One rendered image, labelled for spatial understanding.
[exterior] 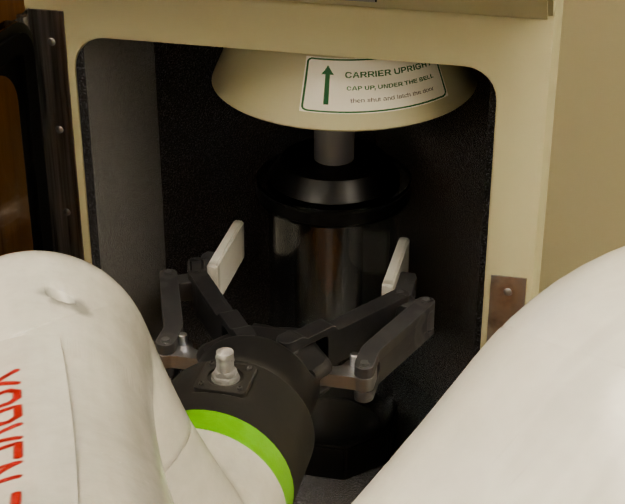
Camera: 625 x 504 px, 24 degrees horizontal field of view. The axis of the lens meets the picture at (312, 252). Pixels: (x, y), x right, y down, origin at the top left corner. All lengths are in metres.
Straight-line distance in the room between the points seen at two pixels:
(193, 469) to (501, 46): 0.32
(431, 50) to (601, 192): 0.53
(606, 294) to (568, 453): 0.03
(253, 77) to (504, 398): 0.69
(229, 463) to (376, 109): 0.26
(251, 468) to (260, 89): 0.27
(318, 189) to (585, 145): 0.42
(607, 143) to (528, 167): 0.46
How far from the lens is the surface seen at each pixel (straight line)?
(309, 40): 0.87
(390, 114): 0.90
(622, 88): 1.32
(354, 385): 0.88
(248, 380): 0.80
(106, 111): 0.96
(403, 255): 0.99
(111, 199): 0.98
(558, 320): 0.25
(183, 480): 0.68
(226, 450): 0.75
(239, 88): 0.93
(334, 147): 0.99
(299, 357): 0.88
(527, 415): 0.23
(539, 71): 0.85
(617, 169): 1.35
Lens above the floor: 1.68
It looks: 29 degrees down
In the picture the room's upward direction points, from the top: straight up
